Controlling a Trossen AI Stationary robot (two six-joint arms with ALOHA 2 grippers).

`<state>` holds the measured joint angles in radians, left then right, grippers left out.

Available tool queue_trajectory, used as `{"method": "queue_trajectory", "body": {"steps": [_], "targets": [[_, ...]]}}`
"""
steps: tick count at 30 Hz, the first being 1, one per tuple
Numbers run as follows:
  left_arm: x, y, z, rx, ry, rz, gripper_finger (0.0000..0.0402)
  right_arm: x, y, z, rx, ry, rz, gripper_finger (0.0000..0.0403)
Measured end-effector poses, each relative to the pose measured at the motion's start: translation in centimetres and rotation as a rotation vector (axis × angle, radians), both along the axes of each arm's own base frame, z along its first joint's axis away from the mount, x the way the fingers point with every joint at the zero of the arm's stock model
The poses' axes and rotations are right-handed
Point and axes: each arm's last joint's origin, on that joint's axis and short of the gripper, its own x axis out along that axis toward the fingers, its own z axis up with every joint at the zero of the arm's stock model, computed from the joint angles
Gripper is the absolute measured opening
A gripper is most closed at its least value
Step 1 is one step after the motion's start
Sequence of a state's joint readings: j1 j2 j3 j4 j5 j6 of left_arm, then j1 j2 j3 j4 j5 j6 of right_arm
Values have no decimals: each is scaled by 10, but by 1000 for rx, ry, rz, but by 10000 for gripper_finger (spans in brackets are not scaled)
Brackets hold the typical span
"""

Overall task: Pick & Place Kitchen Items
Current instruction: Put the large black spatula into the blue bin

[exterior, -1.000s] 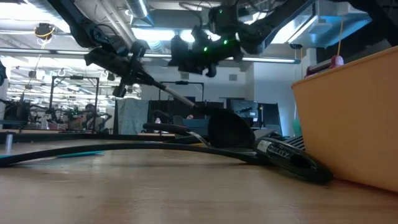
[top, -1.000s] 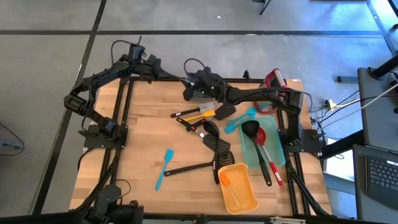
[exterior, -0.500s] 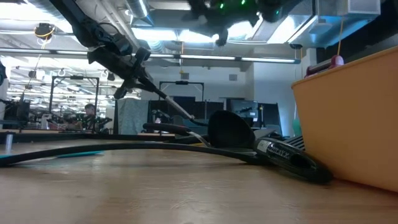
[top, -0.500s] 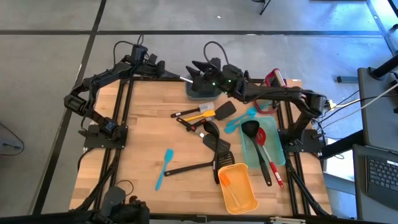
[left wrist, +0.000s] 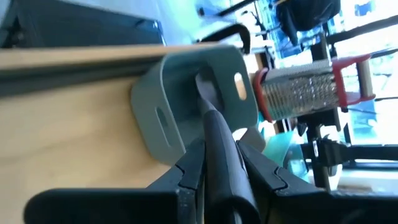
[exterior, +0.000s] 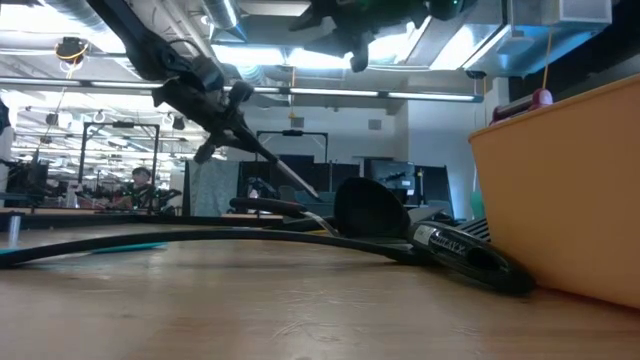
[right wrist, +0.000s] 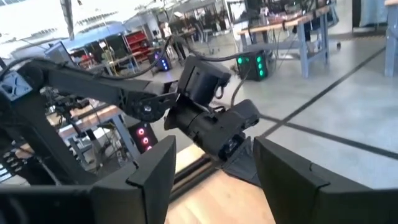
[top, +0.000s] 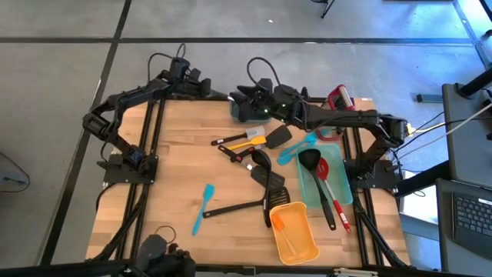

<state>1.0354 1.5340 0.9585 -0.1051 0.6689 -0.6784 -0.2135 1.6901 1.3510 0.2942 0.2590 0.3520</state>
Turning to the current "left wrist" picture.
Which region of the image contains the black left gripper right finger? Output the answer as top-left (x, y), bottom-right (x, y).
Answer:
top-left (237, 141), bottom-right (398, 224)

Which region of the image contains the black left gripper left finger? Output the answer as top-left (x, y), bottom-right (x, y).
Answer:
top-left (24, 139), bottom-right (206, 224)

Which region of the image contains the black turner steel shaft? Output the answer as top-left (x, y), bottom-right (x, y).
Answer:
top-left (195, 67), bottom-right (262, 224)

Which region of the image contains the teal plastic tray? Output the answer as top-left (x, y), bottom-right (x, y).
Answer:
top-left (257, 113), bottom-right (312, 184)

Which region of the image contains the steel box grater red trim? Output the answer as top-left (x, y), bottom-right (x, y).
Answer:
top-left (252, 54), bottom-right (376, 123)

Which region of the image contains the grey-blue plastic bin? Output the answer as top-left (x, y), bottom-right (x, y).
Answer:
top-left (130, 45), bottom-right (259, 166)

